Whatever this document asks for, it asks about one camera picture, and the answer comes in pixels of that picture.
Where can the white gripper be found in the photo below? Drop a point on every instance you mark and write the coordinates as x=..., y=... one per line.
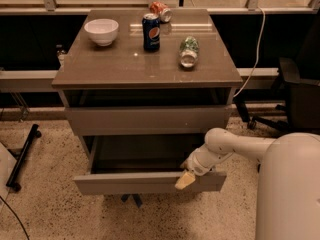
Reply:
x=197, y=166

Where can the grey drawer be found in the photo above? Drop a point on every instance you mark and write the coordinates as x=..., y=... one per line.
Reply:
x=146, y=120
x=135, y=164

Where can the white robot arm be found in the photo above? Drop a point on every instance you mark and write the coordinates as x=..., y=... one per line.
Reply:
x=288, y=195

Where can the grey drawer cabinet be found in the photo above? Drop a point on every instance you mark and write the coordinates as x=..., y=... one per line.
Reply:
x=123, y=74

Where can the grey top drawer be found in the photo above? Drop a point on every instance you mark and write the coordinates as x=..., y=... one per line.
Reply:
x=146, y=120

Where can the green soda can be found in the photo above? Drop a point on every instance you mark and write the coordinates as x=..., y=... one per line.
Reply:
x=189, y=49

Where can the blue pepsi can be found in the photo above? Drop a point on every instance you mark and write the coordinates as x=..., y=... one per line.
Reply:
x=151, y=32

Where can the black office chair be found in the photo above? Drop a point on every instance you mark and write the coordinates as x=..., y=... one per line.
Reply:
x=300, y=77

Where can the orange soda can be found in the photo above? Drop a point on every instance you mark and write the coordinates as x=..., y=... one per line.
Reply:
x=162, y=10

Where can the white ceramic bowl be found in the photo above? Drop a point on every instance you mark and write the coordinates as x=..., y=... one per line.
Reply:
x=102, y=31

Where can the black wheeled stand leg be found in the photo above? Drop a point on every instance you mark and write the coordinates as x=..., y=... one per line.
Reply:
x=20, y=158

